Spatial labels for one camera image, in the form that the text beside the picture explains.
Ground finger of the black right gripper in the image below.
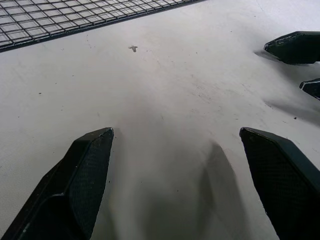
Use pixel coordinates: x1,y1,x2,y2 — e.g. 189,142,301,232
263,30,320,66
299,77,320,101

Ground black wire mesh fence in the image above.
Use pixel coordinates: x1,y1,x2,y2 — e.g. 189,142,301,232
0,0,208,54

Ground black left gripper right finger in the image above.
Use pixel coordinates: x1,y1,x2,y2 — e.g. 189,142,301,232
239,126,320,240

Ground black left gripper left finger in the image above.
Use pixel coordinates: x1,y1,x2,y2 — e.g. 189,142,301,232
6,127,115,240

